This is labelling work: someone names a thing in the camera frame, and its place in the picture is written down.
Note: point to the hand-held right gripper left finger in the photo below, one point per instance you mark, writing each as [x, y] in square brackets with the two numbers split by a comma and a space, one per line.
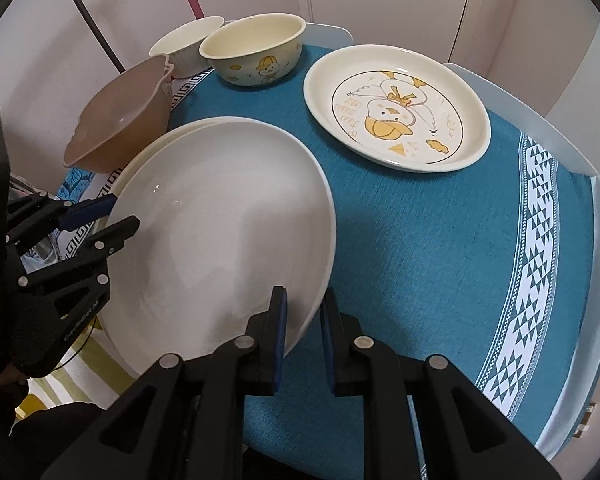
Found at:
[280, 340]

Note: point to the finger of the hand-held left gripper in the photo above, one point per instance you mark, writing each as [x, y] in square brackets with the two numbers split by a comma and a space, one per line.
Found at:
[115, 232]
[87, 211]

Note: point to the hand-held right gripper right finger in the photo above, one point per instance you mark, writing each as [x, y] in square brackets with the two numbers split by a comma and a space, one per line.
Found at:
[328, 350]

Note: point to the plain white plate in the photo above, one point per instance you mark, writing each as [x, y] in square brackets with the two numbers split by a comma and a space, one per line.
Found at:
[220, 220]
[150, 146]

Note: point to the brown bowl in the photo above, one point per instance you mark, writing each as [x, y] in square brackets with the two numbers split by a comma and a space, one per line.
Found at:
[130, 100]

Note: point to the plain white bowl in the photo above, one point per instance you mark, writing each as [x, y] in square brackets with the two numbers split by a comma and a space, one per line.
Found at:
[180, 42]

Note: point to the cream duck print bowl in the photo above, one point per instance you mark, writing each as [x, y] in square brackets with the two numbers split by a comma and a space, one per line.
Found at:
[260, 67]

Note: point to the cream duck print plate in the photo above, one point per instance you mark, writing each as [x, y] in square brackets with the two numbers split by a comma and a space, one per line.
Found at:
[395, 110]

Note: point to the yellow striped mat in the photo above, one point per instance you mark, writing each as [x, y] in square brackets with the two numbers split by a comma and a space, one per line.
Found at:
[70, 385]

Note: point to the dark clothing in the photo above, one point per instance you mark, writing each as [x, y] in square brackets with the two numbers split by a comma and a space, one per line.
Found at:
[30, 435]

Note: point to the teal patterned tablecloth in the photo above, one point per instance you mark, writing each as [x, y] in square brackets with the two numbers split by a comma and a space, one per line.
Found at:
[405, 240]

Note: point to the black curved pole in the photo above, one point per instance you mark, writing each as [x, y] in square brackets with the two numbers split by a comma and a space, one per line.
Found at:
[80, 5]

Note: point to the pink stick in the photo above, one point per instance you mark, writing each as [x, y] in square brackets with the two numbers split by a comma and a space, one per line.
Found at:
[194, 0]

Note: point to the white chair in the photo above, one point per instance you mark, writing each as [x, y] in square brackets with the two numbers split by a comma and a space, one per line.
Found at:
[330, 35]

